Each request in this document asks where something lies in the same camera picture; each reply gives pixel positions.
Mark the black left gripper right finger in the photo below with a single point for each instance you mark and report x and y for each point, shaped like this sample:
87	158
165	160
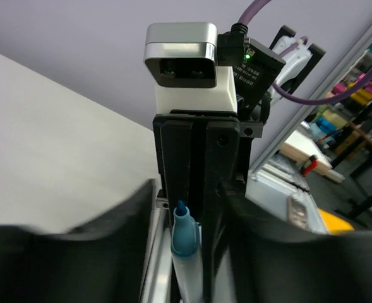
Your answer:
275	261

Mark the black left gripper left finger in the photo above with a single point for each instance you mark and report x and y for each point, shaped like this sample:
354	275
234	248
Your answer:
99	261

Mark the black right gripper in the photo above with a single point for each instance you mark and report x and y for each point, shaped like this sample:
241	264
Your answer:
196	153

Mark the light blue highlighter pen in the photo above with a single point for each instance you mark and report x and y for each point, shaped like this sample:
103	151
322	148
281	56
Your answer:
186	254

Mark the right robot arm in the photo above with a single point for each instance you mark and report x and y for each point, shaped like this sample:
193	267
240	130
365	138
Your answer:
255	68

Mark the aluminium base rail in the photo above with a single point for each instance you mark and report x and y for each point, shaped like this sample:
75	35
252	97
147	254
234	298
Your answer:
158	263

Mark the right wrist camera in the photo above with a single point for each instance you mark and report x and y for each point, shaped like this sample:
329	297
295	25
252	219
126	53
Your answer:
182	58

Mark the right aluminium frame post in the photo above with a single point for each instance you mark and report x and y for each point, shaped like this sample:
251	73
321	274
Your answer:
343	29

